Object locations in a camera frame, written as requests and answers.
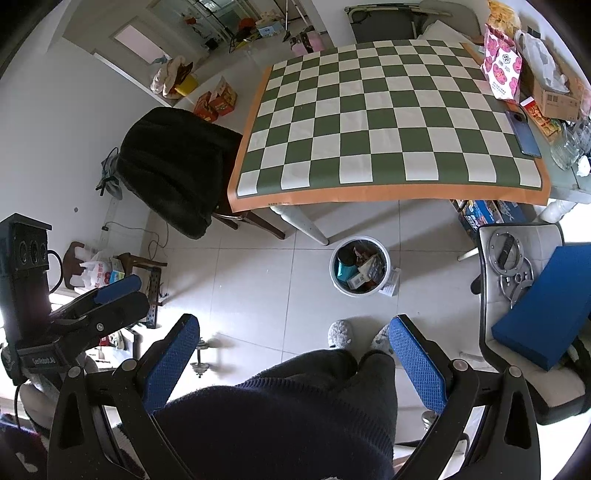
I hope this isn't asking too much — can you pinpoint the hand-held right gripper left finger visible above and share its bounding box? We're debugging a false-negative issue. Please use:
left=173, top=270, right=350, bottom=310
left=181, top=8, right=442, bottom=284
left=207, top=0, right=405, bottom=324
left=46, top=313, right=201, bottom=480

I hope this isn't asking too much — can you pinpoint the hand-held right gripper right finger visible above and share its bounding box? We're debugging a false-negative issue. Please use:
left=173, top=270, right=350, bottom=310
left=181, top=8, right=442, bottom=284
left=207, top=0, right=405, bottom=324
left=388, top=314, right=542, bottom=480

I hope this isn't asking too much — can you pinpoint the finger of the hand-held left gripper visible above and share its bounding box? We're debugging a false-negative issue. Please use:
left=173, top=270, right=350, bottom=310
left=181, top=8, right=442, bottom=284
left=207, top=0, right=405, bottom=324
left=48, top=274, right=142, bottom=325
left=55, top=292, right=150, bottom=346

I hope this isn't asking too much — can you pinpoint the white round trash bin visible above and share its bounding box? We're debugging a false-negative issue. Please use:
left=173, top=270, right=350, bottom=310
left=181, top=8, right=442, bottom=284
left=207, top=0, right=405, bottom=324
left=329, top=235, right=392, bottom=297

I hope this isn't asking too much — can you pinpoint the white printed plastic bag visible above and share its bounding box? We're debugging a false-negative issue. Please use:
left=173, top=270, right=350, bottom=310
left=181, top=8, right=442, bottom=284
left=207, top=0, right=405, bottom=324
left=81, top=257, right=126, bottom=290

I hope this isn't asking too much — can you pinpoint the small dumbbell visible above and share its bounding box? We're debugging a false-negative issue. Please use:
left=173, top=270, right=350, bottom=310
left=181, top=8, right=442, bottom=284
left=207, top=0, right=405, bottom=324
left=191, top=338, right=223, bottom=378

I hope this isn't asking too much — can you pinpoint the dark wooden stool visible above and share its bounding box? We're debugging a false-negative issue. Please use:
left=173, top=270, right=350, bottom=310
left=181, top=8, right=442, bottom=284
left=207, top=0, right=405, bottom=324
left=115, top=251, right=168, bottom=278

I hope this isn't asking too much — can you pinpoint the black perforated rack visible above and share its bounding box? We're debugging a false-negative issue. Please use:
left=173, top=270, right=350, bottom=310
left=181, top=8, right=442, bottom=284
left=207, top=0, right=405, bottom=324
left=144, top=271, right=164, bottom=330

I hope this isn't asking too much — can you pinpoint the grey fluffy slipper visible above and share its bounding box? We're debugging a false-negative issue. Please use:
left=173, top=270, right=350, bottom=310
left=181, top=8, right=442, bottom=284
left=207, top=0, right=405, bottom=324
left=369, top=323, right=396, bottom=356
left=328, top=320, right=355, bottom=350

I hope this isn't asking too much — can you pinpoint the white barcode box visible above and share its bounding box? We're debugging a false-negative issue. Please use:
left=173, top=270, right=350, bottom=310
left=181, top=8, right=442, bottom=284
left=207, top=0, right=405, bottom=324
left=379, top=268, right=402, bottom=297

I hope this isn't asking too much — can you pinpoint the white padded chair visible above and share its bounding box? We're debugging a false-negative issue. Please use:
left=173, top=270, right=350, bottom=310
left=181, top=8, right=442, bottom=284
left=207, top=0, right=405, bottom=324
left=471, top=222, right=591, bottom=426

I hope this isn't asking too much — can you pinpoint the pile of snack wrappers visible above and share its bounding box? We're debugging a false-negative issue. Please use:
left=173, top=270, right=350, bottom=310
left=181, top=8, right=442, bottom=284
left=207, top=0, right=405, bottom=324
left=344, top=244, right=387, bottom=291

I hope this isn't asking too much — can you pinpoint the grey hanging cloth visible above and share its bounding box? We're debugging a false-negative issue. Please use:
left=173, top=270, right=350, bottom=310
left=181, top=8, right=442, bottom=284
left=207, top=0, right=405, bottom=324
left=95, top=148, right=124, bottom=200

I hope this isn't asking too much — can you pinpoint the person's dark clothing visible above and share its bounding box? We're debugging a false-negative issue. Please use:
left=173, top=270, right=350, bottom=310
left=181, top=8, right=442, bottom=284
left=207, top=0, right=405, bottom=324
left=115, top=348, right=398, bottom=480

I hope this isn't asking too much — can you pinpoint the black coat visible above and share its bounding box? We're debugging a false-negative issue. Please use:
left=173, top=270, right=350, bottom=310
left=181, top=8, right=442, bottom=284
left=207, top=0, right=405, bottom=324
left=115, top=107, right=244, bottom=240

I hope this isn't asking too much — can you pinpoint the blue flat box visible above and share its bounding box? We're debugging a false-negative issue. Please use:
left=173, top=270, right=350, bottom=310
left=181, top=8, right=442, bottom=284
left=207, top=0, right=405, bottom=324
left=491, top=244, right=591, bottom=372

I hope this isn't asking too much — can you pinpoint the dark wooden chair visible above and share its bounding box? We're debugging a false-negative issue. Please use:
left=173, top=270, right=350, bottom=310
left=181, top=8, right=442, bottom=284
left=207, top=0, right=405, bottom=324
left=211, top=208, right=287, bottom=241

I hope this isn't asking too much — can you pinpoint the blue printed carton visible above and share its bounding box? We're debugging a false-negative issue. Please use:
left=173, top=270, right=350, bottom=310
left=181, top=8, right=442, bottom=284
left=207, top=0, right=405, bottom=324
left=455, top=199, right=528, bottom=239

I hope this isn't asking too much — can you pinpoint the yellow container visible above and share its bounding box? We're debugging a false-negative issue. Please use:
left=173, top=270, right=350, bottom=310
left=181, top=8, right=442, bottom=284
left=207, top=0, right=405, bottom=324
left=174, top=74, right=199, bottom=97

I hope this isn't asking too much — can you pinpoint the beige cloth bag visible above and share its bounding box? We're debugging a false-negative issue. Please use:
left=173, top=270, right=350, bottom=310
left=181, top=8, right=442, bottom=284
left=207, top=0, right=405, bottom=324
left=151, top=55, right=195, bottom=97

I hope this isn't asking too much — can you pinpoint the white door pink pane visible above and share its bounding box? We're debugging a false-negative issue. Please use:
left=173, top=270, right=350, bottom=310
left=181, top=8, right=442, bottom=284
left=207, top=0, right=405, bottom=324
left=95, top=16, right=170, bottom=64

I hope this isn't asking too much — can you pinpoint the green white checkered mat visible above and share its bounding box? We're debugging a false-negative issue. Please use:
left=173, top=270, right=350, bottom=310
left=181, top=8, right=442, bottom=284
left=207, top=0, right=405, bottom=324
left=228, top=39, right=551, bottom=214

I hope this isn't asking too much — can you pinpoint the dark blue phone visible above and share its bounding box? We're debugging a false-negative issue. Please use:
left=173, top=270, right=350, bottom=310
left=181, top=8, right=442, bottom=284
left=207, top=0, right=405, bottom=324
left=505, top=110, right=542, bottom=159

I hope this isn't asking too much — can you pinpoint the clear glass pitcher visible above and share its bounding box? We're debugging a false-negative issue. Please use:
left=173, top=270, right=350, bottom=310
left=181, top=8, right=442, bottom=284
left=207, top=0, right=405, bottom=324
left=550, top=121, right=591, bottom=171

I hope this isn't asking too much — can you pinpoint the red snack packet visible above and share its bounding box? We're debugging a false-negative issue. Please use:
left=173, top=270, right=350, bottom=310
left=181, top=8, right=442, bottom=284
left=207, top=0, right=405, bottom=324
left=521, top=98, right=562, bottom=139

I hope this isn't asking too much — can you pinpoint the brown cardboard box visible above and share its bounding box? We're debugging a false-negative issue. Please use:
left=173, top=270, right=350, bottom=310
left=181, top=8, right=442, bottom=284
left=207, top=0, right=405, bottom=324
left=519, top=69, right=581, bottom=121

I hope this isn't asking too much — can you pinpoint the pink patterned paper bag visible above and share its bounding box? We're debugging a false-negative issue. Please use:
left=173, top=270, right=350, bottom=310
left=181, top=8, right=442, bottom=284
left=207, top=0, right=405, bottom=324
left=480, top=23, right=524, bottom=101

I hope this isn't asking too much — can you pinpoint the pink box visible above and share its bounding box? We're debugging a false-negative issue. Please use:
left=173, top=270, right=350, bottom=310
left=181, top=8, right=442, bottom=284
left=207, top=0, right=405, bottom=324
left=299, top=31, right=325, bottom=54

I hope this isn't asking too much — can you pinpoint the dark grey chair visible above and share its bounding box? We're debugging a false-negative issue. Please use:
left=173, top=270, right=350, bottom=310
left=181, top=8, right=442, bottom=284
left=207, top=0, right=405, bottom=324
left=344, top=2, right=419, bottom=43

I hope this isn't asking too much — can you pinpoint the light grey chair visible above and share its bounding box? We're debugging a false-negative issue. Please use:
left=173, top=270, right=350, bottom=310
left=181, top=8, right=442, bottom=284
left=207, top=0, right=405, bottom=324
left=418, top=0, right=481, bottom=38

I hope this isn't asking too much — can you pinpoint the orange snack bag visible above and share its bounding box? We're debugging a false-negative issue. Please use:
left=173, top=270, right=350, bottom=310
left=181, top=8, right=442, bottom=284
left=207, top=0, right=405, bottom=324
left=487, top=0, right=522, bottom=33

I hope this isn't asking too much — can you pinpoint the black cable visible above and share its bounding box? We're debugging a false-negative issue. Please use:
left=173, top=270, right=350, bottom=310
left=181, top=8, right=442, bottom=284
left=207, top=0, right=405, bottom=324
left=44, top=248, right=64, bottom=297

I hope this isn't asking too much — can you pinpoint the small metal ring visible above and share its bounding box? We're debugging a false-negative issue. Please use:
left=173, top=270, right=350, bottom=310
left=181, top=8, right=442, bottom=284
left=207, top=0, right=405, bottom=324
left=499, top=270, right=536, bottom=309

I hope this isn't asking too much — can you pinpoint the large metal ring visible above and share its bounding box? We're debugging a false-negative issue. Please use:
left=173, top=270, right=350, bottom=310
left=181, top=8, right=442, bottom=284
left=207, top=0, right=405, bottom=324
left=488, top=229, right=527, bottom=274

